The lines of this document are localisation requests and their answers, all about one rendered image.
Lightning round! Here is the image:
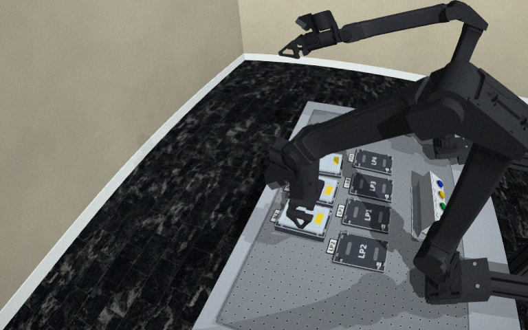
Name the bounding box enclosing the grey perforated work table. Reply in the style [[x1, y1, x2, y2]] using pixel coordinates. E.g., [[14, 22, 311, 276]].
[[215, 133, 470, 330]]

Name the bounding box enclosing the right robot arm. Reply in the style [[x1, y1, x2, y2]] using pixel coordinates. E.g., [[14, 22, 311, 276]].
[[295, 0, 488, 155]]

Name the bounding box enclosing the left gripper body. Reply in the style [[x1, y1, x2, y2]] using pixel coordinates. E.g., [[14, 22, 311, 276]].
[[286, 178, 325, 219]]

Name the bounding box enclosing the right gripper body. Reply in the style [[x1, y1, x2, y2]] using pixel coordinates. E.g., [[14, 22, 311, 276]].
[[292, 36, 323, 56]]

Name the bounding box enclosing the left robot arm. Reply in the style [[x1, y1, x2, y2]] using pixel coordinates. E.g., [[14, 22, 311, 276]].
[[264, 60, 528, 300]]

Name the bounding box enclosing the grey operator panel with colored buttons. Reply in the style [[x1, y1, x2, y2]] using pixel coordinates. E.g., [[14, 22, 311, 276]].
[[411, 171, 446, 240]]

